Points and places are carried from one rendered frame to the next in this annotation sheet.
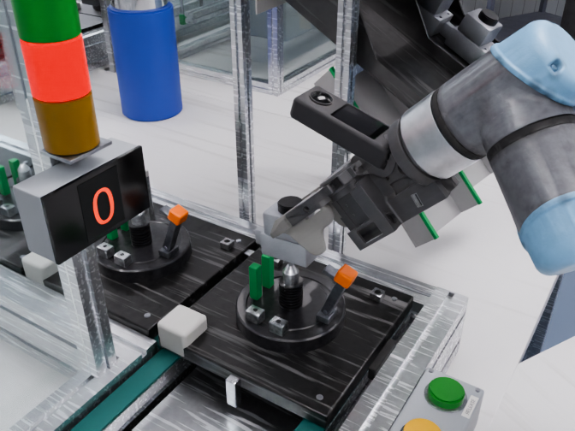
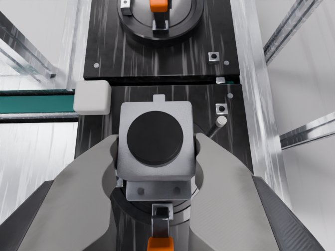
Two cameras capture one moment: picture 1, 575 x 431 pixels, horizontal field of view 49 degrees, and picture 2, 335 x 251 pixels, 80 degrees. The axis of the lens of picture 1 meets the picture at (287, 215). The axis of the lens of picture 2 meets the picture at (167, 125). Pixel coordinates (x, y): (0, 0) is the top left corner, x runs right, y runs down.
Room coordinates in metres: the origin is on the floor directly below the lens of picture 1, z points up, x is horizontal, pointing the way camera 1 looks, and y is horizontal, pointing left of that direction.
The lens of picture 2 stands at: (0.62, -0.03, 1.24)
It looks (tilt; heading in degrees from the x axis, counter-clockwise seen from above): 74 degrees down; 58
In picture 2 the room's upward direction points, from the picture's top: 1 degrees counter-clockwise
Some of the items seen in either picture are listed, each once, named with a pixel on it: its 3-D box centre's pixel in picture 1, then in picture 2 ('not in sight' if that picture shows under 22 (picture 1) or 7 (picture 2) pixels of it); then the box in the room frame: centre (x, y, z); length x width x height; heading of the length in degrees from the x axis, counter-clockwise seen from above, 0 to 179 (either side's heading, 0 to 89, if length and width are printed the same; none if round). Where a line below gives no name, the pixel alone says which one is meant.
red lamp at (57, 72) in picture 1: (56, 64); not in sight; (0.53, 0.20, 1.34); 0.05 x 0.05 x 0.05
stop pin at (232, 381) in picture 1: (234, 391); not in sight; (0.52, 0.06, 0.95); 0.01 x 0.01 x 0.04; 58
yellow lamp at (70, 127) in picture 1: (67, 118); not in sight; (0.53, 0.20, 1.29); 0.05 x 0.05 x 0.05
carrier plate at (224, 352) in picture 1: (290, 320); (162, 167); (0.63, 0.00, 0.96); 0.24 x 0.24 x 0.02; 58
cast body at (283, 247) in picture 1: (284, 225); (158, 136); (0.63, 0.00, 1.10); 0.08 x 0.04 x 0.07; 58
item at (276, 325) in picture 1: (278, 326); (117, 178); (0.57, 0.01, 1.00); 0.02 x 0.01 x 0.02; 58
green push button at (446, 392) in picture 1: (445, 395); not in sight; (0.50, -0.18, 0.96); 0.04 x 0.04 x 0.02
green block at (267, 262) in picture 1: (267, 269); not in sight; (0.66, 0.03, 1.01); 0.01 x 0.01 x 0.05; 58
